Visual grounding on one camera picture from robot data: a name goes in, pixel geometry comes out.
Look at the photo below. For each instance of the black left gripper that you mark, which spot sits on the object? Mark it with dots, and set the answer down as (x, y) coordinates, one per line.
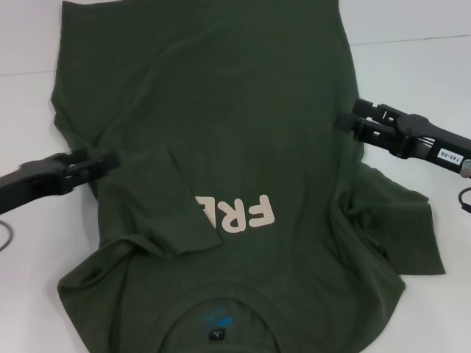
(33, 180)

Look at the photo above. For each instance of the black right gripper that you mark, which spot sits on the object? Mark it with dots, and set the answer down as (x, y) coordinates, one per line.
(419, 136)

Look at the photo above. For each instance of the dark green FREE! t-shirt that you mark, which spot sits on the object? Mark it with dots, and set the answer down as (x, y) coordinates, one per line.
(221, 92)

